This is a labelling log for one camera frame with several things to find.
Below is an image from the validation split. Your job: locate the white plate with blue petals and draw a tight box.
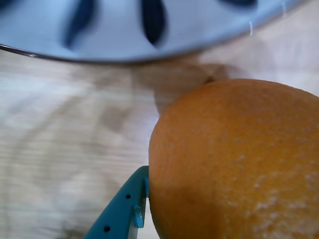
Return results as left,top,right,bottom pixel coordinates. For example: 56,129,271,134
0,0,291,64

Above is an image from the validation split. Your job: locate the large orange fruit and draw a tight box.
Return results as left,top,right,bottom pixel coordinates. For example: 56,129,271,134
148,79,319,239

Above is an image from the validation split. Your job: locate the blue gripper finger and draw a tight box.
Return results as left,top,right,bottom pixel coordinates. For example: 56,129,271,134
85,165,151,239

